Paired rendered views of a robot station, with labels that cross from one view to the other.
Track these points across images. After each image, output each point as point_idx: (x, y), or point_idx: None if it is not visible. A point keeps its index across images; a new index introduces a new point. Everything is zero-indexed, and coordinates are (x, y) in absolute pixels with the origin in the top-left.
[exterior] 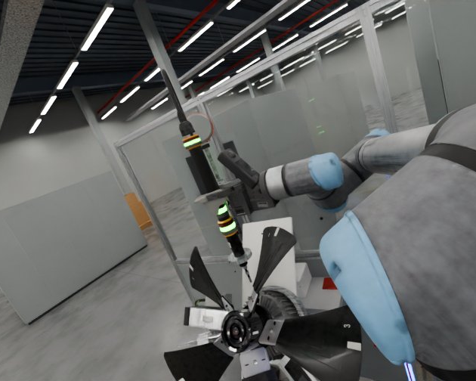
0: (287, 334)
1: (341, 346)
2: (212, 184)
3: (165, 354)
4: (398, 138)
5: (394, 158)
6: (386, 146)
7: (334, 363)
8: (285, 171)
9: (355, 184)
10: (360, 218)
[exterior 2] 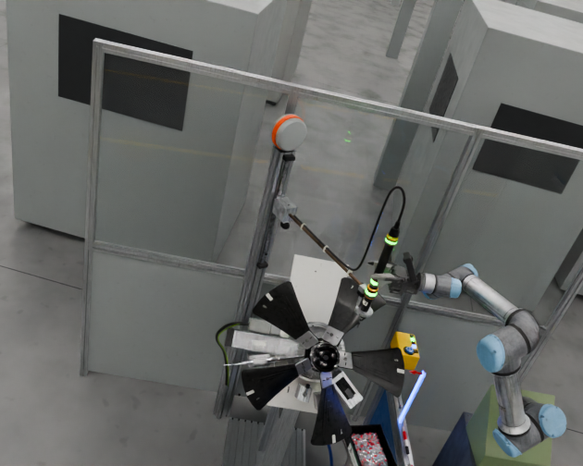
0: (358, 361)
1: (394, 371)
2: (385, 267)
3: (244, 370)
4: (494, 298)
5: (490, 304)
6: (487, 295)
7: (390, 379)
8: (438, 283)
9: None
10: (501, 340)
